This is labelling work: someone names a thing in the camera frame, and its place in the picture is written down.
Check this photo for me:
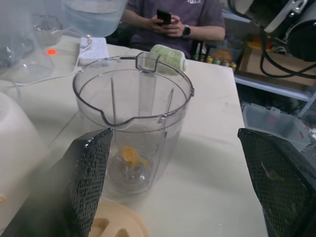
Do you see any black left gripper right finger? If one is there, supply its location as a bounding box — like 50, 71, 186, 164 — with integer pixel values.
237, 128, 316, 237

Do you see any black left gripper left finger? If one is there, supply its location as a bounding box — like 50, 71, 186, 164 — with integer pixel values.
0, 127, 114, 237

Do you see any cream blender jar lid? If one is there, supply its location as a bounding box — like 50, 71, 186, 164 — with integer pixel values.
90, 200, 150, 237

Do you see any cream blender base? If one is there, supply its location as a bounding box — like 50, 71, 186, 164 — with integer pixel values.
0, 91, 49, 204

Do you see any clear plastic blender jar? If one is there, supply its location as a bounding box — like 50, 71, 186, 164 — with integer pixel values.
72, 51, 196, 196

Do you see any person's right hand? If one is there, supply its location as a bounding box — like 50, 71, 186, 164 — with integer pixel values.
148, 15, 165, 34

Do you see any person's left hand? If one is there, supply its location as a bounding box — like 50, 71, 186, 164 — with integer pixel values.
161, 14, 185, 38

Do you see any orange segment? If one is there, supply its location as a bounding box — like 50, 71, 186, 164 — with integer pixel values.
120, 146, 150, 169

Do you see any clear plastic storage box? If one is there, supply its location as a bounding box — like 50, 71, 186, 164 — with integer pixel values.
241, 103, 311, 150

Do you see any metal shelf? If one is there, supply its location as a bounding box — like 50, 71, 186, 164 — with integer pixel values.
222, 7, 316, 119

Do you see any cardboard box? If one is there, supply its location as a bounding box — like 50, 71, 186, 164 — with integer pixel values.
234, 44, 316, 91

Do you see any white power strip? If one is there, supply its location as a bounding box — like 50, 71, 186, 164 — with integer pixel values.
79, 37, 109, 65

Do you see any rolled green cloth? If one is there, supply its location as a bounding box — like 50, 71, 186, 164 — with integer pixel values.
143, 44, 188, 75

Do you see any clear plastic bag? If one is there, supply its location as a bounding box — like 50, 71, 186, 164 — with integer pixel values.
0, 0, 65, 82

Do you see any clear plastic container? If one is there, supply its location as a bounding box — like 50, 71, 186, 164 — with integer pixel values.
63, 0, 129, 38

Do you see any black wristwatch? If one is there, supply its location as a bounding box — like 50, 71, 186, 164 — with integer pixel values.
182, 24, 192, 39

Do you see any person in purple shirt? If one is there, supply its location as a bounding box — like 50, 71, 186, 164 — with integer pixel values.
120, 0, 226, 59

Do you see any black smartphone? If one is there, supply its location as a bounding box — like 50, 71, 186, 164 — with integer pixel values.
156, 9, 172, 26

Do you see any white power cable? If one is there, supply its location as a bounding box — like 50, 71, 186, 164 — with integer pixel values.
13, 28, 92, 87

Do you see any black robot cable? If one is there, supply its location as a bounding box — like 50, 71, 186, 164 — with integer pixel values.
259, 27, 316, 80

